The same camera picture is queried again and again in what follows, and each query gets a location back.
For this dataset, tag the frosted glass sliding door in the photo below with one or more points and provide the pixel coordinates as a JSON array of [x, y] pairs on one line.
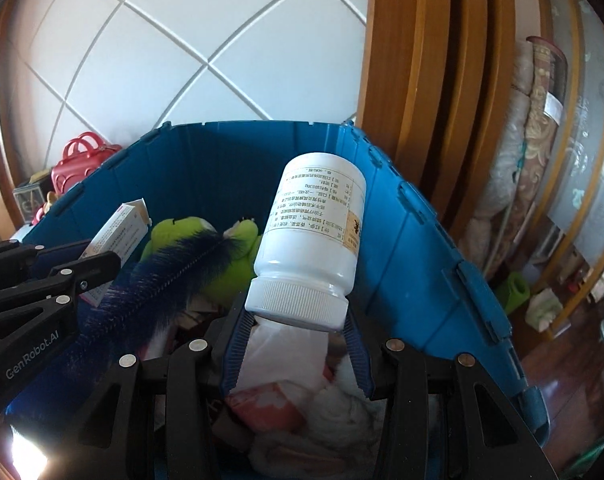
[[592, 135]]

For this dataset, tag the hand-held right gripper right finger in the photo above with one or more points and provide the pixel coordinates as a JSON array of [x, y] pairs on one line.
[[359, 360]]

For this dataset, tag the blue plastic storage crate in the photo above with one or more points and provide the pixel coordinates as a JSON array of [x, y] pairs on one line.
[[422, 260]]

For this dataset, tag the white fluffy cloth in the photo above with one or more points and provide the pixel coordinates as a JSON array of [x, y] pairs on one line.
[[342, 405]]

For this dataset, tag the blue bottle brush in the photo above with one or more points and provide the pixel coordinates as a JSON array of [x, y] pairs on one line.
[[146, 285]]

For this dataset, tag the pink and white carton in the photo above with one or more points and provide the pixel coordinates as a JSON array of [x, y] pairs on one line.
[[262, 395]]

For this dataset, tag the yellow flat case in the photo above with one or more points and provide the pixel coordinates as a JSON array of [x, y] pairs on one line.
[[39, 176]]

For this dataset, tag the red toy suitcase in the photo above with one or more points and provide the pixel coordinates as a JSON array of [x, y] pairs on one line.
[[81, 165]]

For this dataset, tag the white and orange medicine box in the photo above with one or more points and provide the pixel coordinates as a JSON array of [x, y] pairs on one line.
[[121, 230]]

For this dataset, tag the white medicine bottle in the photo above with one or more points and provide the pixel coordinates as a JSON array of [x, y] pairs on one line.
[[307, 240]]

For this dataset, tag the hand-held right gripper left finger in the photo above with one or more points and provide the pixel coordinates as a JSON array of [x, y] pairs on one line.
[[234, 350]]

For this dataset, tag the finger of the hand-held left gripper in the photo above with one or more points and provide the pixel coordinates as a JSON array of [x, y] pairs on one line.
[[81, 272], [11, 255]]

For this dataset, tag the black gift box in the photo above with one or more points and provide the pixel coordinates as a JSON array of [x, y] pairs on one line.
[[29, 202]]

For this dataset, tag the white and green packet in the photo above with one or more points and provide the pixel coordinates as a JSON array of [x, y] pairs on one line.
[[544, 307]]

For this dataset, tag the lime green plush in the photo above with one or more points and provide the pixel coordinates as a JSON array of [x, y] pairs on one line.
[[181, 235]]

